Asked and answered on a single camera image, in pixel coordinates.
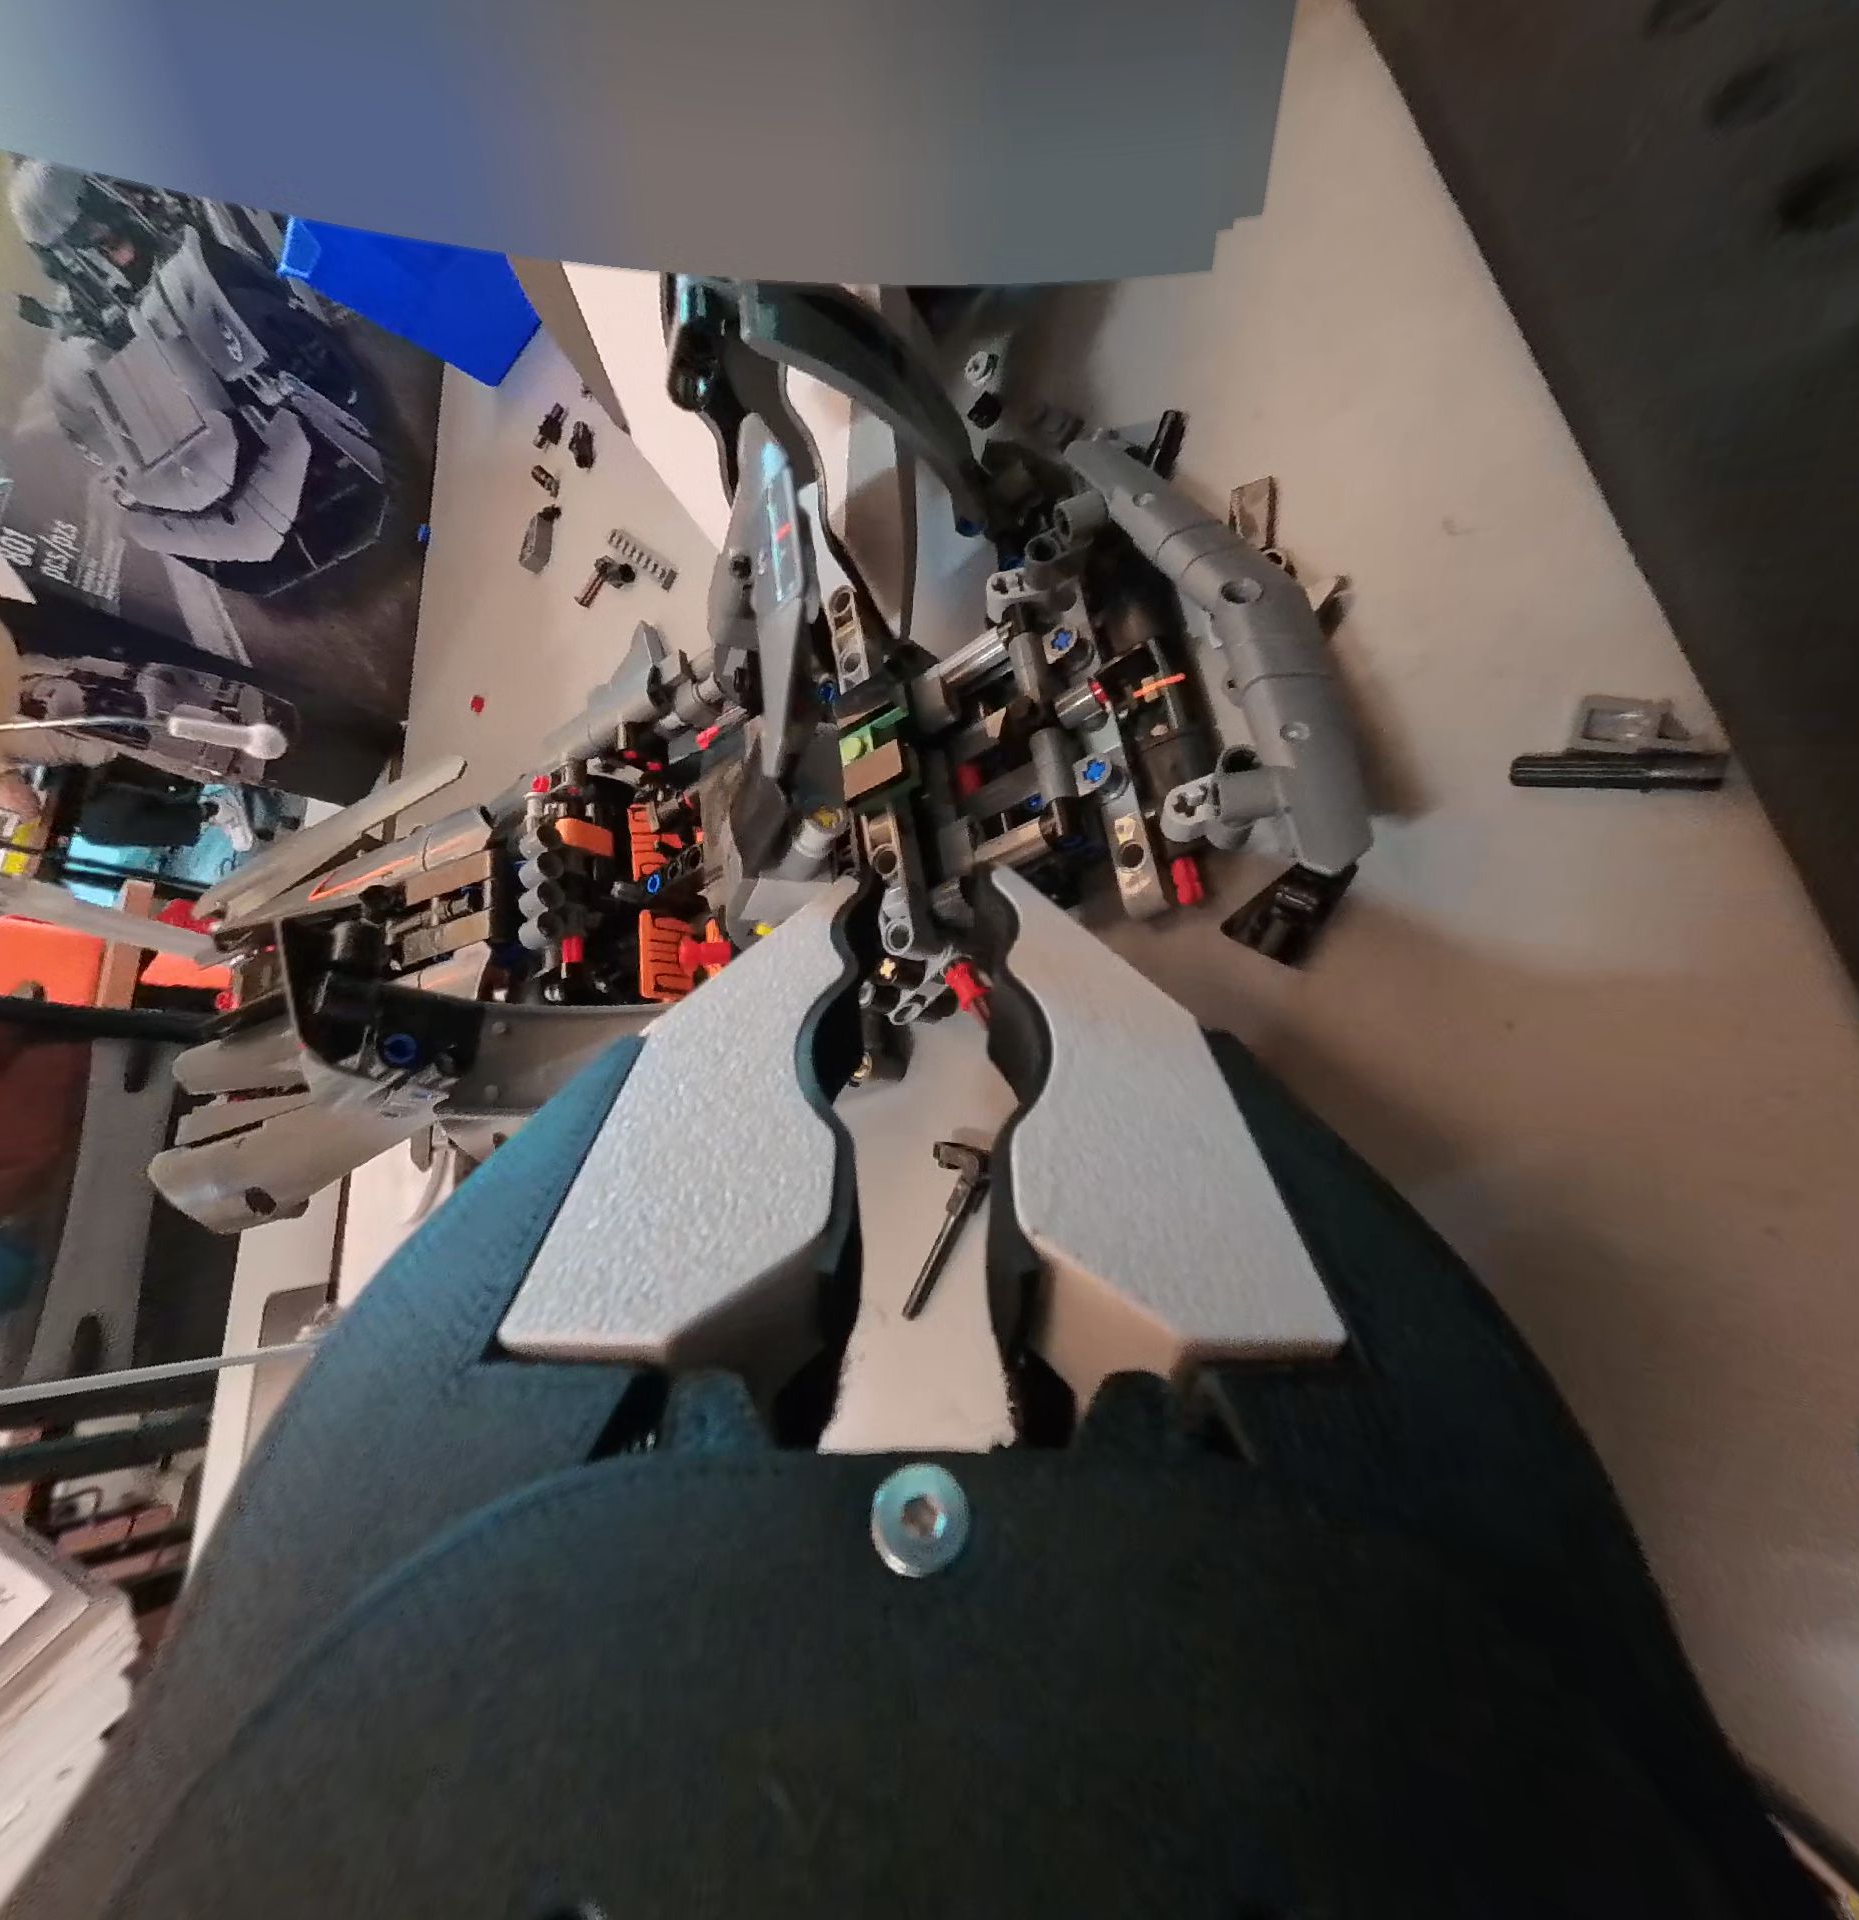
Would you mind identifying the orange box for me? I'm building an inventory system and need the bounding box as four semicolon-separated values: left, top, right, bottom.
0;920;232;1000

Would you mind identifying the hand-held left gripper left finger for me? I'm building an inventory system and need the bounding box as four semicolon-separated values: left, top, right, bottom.
498;874;863;1445

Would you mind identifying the dark perforated panel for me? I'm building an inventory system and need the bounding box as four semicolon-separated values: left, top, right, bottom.
1351;0;1859;1038

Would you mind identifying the black lego slope piece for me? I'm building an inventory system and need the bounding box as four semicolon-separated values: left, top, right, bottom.
1221;862;1358;967

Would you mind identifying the black cardboard box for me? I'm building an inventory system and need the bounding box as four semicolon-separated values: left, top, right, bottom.
0;140;448;799

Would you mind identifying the grey box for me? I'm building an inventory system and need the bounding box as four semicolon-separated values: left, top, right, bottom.
0;1499;139;1854

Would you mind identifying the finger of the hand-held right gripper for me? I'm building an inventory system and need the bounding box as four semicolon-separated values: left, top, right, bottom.
509;261;827;563
816;405;938;639

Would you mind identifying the grey lego car model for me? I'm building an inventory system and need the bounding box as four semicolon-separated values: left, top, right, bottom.
148;285;1223;1239

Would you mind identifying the bright blue object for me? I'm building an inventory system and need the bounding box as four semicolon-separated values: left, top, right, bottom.
278;218;544;389

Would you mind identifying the thin black lego rod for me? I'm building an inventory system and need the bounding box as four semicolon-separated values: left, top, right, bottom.
902;1140;995;1323

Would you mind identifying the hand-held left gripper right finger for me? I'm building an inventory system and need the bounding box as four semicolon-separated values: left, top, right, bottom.
987;865;1348;1445

